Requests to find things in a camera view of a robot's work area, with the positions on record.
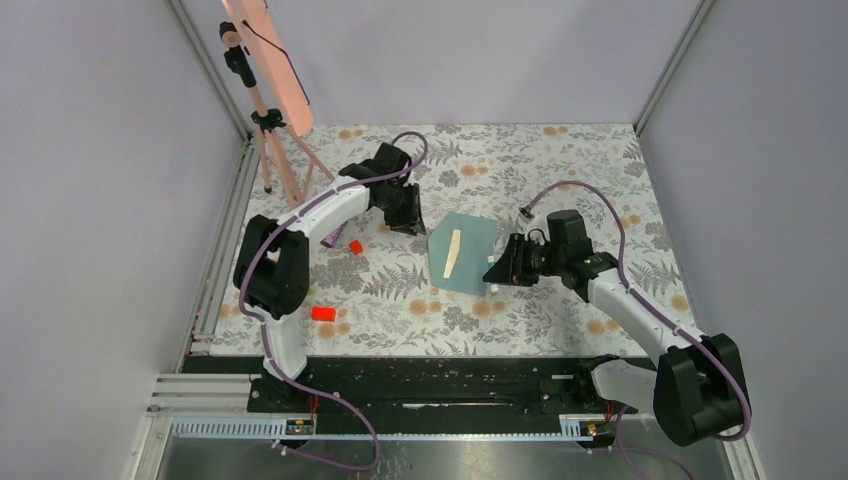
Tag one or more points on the purple glitter microphone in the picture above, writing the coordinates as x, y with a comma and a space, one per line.
331, 240

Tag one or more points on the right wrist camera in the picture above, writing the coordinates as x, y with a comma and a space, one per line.
529, 219

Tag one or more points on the small glue stick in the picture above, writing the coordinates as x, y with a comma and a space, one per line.
493, 288

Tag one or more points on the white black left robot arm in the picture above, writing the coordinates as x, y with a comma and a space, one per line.
272, 268

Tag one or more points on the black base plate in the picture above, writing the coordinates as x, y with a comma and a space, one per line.
425, 396

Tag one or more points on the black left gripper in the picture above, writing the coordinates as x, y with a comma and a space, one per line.
409, 221

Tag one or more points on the pink tripod stand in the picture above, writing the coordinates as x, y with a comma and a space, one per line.
270, 123

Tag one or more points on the floral table mat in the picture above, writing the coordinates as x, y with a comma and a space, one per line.
385, 302

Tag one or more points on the red cylinder block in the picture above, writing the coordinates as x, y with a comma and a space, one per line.
323, 314

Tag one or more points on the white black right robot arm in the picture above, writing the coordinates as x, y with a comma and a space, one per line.
695, 387

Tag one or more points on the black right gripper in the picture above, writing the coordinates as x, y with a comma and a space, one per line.
511, 267

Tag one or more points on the pink light panel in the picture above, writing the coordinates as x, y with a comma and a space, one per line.
254, 22

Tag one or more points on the small red cube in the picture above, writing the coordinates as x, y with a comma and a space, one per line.
356, 247

